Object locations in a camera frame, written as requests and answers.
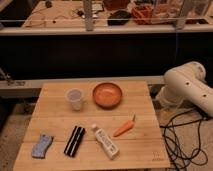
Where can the black object on bench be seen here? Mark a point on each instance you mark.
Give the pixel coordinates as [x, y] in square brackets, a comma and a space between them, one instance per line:
[119, 17]

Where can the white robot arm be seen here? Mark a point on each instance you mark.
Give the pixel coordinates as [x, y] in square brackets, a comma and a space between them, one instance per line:
[186, 82]

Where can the metal clamp at left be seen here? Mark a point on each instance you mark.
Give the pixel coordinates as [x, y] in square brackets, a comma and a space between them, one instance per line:
[9, 80]

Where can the white tube bottle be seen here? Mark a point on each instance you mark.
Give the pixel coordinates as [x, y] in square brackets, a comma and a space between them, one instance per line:
[107, 144]

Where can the orange crate on bench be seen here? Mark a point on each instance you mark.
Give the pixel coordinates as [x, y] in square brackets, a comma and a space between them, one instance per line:
[141, 14]

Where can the orange bowl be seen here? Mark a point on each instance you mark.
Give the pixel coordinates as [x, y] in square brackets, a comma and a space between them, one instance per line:
[107, 95]

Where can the orange toy carrot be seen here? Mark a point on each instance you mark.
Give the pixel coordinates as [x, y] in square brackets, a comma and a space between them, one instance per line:
[124, 128]

